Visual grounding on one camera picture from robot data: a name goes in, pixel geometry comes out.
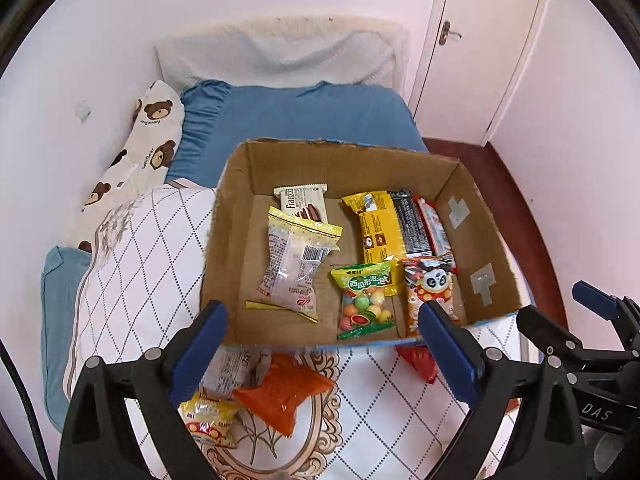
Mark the yellow red snack packet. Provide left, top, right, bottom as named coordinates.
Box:
left=178, top=391, right=242, bottom=448

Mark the white clear snack packet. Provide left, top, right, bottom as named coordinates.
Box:
left=198, top=348, right=271, bottom=399

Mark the orange snack packet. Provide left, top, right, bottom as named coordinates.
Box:
left=232, top=353, right=335, bottom=437

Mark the cardboard milk box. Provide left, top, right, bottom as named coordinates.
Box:
left=201, top=140, right=523, bottom=351

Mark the panda snack packet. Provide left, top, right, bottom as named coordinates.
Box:
left=402, top=256, right=460, bottom=336

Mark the red white snack packet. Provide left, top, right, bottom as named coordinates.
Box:
left=414, top=197, right=456, bottom=268

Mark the black snack packet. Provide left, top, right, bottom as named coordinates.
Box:
left=390, top=190, right=433, bottom=258

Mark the green candy bag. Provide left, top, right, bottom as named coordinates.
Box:
left=331, top=261, right=396, bottom=341

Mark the white diamond pattern quilt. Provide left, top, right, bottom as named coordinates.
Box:
left=58, top=184, right=468, bottom=479

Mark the clear yellow-top bread packet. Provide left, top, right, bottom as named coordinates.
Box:
left=245, top=206, right=343, bottom=324

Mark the white Frenzza wafer packet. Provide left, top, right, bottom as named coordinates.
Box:
left=273, top=183, right=329, bottom=223

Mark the bear print pillow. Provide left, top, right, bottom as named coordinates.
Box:
left=68, top=80, right=184, bottom=252

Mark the white door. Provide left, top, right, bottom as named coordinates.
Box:
left=410, top=0, right=544, bottom=145

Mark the blue bed sheet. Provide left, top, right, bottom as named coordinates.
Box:
left=165, top=80, right=426, bottom=188

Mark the white quilted headboard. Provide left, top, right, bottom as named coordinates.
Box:
left=156, top=15, right=409, bottom=93

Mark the metal door handle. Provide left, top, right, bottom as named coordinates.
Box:
left=438, top=21, right=462, bottom=46

